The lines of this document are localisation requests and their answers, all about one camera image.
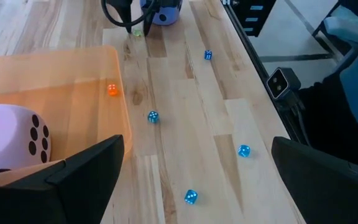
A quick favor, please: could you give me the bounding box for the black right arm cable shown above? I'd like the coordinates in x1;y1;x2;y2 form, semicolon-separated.
100;0;155;28

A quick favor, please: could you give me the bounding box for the black table frame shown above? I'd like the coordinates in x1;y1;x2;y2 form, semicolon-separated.
221;0;311;147

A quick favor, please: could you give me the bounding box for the small orange die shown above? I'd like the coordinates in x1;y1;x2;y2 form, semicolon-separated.
107;83;120;97

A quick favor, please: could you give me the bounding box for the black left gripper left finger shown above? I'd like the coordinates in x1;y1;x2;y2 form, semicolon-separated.
0;134;126;224

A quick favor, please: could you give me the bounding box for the small teal die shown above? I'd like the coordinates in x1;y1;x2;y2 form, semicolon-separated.
147;110;160;124

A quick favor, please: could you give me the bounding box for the translucent orange plastic bin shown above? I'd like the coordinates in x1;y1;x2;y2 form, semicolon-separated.
0;45;133;187

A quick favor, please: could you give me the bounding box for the large purple foam die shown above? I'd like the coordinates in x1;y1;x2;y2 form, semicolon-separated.
139;0;183;26

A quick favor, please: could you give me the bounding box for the clear plastic bag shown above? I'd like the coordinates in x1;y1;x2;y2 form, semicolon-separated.
323;4;358;47

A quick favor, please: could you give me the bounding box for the black cabinet with labels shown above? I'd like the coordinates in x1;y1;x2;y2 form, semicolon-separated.
228;0;278;37

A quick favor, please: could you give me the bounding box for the large white foam die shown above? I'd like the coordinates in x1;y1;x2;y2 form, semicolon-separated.
0;104;52;174

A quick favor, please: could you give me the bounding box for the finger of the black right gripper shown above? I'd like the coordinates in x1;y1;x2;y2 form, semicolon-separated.
114;0;134;34
142;0;163;37

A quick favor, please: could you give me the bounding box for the small light blue die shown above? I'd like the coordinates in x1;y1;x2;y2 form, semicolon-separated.
237;144;251;159
183;189;199;205

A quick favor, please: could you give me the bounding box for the black table-level camera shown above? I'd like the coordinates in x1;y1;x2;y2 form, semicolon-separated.
265;67;302;101

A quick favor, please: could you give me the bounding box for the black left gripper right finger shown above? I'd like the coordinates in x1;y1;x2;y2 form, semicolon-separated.
271;136;358;224

